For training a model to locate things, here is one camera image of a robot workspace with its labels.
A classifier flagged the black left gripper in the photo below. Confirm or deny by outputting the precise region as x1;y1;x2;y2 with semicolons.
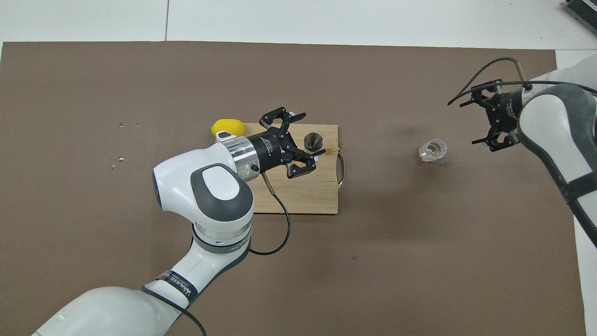
247;107;326;179

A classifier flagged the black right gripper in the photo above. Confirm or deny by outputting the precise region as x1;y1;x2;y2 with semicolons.
459;79;522;152

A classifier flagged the steel cocktail jigger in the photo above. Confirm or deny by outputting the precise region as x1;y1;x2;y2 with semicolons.
304;132;326;152

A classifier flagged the small clear glass cup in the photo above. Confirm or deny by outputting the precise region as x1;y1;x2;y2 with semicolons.
418;138;447;162

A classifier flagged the wooden cutting board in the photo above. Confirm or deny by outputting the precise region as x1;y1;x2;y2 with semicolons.
211;123;346;215

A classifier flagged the yellow lemon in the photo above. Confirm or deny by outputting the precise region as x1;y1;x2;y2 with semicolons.
210;119;245;139

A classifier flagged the gray ridged device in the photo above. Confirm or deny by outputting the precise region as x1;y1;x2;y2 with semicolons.
562;0;597;35

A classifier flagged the brown table mat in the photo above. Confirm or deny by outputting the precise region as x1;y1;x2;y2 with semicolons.
0;41;586;336

